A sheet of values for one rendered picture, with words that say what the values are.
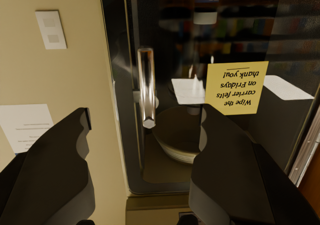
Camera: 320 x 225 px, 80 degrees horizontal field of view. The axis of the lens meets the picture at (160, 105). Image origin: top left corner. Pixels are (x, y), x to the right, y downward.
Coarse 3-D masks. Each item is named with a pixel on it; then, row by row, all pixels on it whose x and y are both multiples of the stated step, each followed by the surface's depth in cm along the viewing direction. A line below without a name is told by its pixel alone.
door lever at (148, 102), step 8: (144, 48) 18; (152, 48) 18; (144, 56) 18; (152, 56) 18; (144, 64) 18; (152, 64) 18; (144, 72) 19; (152, 72) 19; (144, 80) 19; (152, 80) 19; (144, 88) 19; (152, 88) 20; (144, 96) 20; (152, 96) 20; (144, 104) 20; (152, 104) 20; (144, 112) 21; (152, 112) 21; (144, 120) 21; (152, 120) 21
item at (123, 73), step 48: (144, 0) 20; (192, 0) 20; (240, 0) 21; (288, 0) 21; (192, 48) 23; (240, 48) 23; (288, 48) 23; (192, 96) 26; (288, 96) 26; (144, 144) 29; (192, 144) 30; (288, 144) 31; (144, 192) 35
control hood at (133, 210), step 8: (128, 200) 36; (136, 200) 36; (144, 200) 36; (152, 200) 36; (160, 200) 36; (168, 200) 36; (176, 200) 36; (184, 200) 36; (128, 208) 35; (136, 208) 35; (144, 208) 35; (152, 208) 35; (160, 208) 35; (168, 208) 35; (176, 208) 35; (184, 208) 35; (128, 216) 34; (136, 216) 34; (144, 216) 34; (152, 216) 34; (160, 216) 34; (168, 216) 34; (176, 216) 34; (128, 224) 34; (136, 224) 34; (144, 224) 34; (152, 224) 34; (160, 224) 34; (168, 224) 34; (176, 224) 34
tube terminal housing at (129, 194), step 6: (102, 18) 22; (102, 24) 22; (102, 30) 22; (102, 36) 23; (108, 54) 24; (108, 60) 24; (108, 66) 25; (108, 72) 25; (114, 102) 27; (114, 108) 28; (114, 114) 28; (120, 144) 31; (120, 150) 31; (120, 156) 32; (126, 180) 35; (126, 186) 35; (126, 192) 36
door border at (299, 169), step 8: (312, 128) 29; (312, 136) 30; (304, 144) 31; (312, 144) 31; (304, 152) 32; (312, 152) 31; (296, 160) 32; (304, 160) 33; (296, 168) 33; (304, 168) 33; (296, 176) 34
